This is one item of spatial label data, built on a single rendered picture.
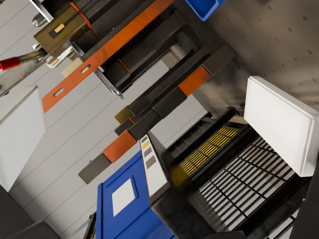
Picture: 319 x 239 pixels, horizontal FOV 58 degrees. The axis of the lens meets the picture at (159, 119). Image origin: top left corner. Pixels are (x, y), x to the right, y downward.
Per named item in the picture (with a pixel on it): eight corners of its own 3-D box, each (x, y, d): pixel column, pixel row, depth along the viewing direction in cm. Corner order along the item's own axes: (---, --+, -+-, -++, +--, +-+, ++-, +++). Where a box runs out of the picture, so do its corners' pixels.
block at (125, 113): (187, 52, 107) (115, 116, 106) (192, 48, 99) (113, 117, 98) (201, 68, 108) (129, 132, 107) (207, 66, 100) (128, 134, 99)
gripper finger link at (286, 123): (312, 117, 12) (329, 116, 12) (247, 75, 18) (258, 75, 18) (299, 178, 13) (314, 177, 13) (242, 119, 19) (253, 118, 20)
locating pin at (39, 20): (47, 9, 87) (31, 22, 87) (44, 5, 84) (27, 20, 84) (54, 17, 88) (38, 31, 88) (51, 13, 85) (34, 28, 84)
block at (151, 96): (196, 50, 98) (129, 109, 97) (204, 43, 86) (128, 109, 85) (201, 57, 98) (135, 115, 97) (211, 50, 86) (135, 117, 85)
